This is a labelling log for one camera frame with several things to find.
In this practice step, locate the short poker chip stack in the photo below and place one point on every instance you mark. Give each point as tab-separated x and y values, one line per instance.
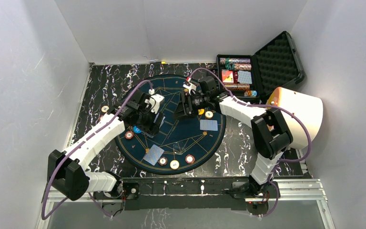
250	93

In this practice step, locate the red poker chip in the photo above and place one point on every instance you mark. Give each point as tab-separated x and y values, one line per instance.
129	135

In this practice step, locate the top poker chip row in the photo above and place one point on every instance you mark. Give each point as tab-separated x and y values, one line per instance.
234	61

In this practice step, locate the blue card deck in case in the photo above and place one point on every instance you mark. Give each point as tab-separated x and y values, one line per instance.
245	77

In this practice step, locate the black foam-lined carrying case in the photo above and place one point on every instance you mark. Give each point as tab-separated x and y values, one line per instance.
277	64

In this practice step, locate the red card deck box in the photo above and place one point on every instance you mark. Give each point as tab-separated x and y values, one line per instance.
227	76

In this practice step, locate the white cylindrical drum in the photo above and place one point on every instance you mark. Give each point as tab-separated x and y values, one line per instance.
308	109

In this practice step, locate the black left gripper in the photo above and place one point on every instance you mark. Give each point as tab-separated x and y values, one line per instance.
151	121

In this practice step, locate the cream chip off mat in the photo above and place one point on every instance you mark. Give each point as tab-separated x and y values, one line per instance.
105	109

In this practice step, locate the cream chip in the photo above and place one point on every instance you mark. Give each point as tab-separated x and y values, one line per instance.
209	114
174	164

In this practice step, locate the round blue poker mat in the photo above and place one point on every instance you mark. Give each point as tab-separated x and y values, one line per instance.
200	144

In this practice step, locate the blue patterned card deck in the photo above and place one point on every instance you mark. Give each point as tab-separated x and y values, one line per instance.
162	121

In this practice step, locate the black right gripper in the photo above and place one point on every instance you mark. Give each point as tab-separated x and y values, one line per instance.
181	110

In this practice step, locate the clear plastic dealer button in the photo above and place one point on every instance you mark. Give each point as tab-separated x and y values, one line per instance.
179	147

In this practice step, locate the dealt card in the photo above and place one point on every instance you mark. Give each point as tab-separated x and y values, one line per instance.
208	125
153	155

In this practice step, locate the blue small blind button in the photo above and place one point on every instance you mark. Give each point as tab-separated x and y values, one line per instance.
137	130

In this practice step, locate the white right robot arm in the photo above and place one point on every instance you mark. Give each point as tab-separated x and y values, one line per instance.
271	133

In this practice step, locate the aluminium mounting rail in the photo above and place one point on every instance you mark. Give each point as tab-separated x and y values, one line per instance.
199	204

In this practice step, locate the poker chip row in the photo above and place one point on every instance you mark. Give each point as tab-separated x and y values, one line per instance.
238	67
237	86
234	61

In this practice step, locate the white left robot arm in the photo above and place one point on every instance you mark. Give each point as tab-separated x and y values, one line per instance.
67	170

